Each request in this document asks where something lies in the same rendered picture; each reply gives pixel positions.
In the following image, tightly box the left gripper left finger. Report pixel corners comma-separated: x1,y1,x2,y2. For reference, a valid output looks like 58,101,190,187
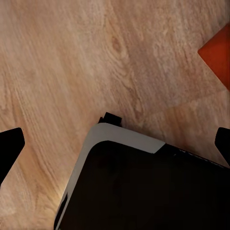
0,127,25,184

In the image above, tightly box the storage box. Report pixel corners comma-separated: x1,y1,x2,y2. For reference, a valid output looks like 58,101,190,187
197,22,230,91

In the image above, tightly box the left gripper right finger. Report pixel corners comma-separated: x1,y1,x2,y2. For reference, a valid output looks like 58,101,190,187
215,127,230,166

